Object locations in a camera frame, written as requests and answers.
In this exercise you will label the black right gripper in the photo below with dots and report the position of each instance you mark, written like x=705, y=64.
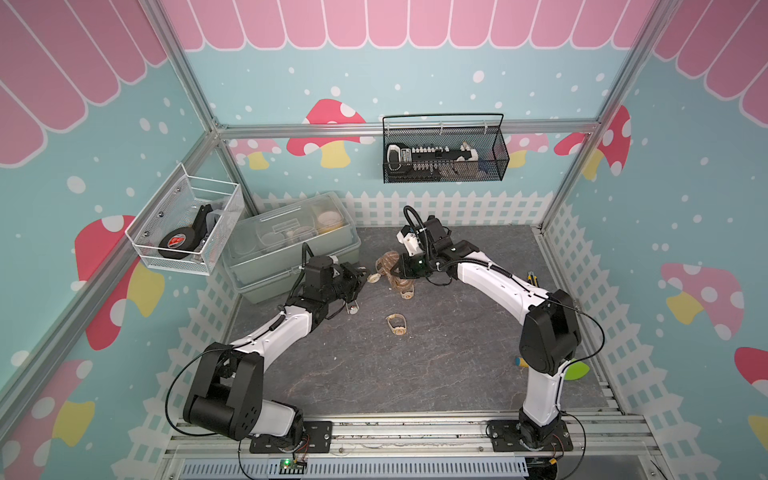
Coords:
x=395, y=271

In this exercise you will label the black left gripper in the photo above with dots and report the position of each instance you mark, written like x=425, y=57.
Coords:
x=360, y=273

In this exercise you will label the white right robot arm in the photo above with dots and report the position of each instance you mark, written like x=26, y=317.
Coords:
x=550, y=330

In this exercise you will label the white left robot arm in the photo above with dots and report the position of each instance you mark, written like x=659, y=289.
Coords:
x=226, y=393

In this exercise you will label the translucent green storage box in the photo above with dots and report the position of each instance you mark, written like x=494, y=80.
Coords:
x=264, y=252

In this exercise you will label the black tape roll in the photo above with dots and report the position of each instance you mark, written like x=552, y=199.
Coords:
x=179, y=243

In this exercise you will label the green yellow toy paddle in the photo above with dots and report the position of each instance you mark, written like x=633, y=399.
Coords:
x=575, y=372

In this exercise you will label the green lit circuit board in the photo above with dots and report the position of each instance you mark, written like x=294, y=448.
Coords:
x=292, y=467

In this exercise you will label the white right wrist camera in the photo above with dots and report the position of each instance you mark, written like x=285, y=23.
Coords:
x=411, y=242

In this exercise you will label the black wire mesh basket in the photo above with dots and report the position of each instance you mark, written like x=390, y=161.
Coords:
x=437, y=148

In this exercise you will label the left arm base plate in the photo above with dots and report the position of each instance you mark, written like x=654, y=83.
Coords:
x=305, y=437

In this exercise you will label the clear acrylic wall bin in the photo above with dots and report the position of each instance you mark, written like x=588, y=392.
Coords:
x=212, y=207

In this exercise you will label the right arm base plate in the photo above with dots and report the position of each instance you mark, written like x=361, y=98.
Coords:
x=525, y=436

